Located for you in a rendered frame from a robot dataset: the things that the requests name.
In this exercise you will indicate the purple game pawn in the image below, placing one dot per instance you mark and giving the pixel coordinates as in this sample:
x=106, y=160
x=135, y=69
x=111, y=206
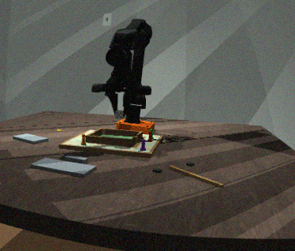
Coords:
x=143, y=145

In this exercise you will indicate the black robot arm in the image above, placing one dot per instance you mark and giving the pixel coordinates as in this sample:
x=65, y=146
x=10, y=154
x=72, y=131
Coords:
x=135, y=37

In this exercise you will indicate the orange-brown game pawn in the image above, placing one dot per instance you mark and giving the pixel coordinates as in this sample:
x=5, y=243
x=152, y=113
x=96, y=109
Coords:
x=83, y=139

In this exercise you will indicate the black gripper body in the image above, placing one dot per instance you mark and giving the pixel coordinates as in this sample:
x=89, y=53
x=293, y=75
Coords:
x=139, y=90

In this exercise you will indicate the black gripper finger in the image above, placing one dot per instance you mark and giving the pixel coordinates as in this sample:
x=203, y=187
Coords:
x=114, y=101
x=128, y=100

